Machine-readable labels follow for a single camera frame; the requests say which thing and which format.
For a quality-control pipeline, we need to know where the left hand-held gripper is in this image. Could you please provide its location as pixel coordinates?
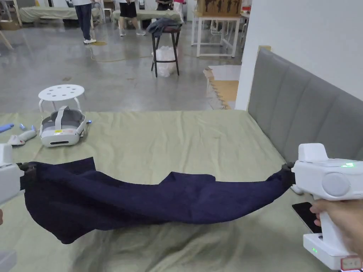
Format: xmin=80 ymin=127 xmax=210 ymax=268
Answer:
xmin=0 ymin=143 xmax=30 ymax=272

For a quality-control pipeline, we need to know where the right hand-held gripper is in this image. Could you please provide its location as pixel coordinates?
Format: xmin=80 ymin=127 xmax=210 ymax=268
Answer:
xmin=280 ymin=143 xmax=363 ymax=271

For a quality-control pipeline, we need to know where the dark blue shirt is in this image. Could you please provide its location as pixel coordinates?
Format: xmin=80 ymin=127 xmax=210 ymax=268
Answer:
xmin=20 ymin=157 xmax=293 ymax=245

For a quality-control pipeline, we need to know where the person's right hand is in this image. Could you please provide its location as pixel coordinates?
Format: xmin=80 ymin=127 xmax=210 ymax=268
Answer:
xmin=310 ymin=199 xmax=363 ymax=256

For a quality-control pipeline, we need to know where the white hand controller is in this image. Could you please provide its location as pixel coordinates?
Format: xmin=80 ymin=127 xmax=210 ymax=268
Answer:
xmin=7 ymin=125 xmax=38 ymax=147

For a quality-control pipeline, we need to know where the black phone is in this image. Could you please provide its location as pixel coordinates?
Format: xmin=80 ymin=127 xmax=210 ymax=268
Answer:
xmin=291 ymin=202 xmax=323 ymax=234

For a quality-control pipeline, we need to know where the white headset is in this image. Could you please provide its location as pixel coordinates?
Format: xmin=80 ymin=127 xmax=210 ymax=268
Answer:
xmin=39 ymin=106 xmax=87 ymax=148

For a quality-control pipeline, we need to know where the grey padded headboard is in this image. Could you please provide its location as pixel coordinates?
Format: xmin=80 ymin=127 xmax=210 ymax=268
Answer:
xmin=247 ymin=46 xmax=363 ymax=168

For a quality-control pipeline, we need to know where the white round stool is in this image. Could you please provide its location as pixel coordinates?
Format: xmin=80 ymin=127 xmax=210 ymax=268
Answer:
xmin=38 ymin=84 xmax=86 ymax=114

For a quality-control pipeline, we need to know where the stack of foam floor mats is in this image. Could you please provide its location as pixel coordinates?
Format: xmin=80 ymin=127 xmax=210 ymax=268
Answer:
xmin=202 ymin=65 xmax=242 ymax=111

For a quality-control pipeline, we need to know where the bed with pale green sheet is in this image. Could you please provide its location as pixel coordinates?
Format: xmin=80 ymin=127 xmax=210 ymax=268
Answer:
xmin=111 ymin=9 xmax=184 ymax=26
xmin=0 ymin=110 xmax=338 ymax=272
xmin=18 ymin=5 xmax=103 ymax=24

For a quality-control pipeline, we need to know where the white plastic bag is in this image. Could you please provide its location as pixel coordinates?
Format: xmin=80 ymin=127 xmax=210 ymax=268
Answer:
xmin=152 ymin=45 xmax=179 ymax=78

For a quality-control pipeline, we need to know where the white table with carton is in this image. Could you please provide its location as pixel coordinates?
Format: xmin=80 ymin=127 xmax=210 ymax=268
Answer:
xmin=191 ymin=0 xmax=244 ymax=59

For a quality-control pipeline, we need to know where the black bar stool with cloth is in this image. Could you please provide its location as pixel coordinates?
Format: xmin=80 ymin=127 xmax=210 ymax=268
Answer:
xmin=146 ymin=17 xmax=183 ymax=78

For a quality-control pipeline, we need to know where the yellow cable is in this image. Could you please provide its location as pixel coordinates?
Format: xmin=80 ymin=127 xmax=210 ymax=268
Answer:
xmin=90 ymin=40 xmax=154 ymax=63

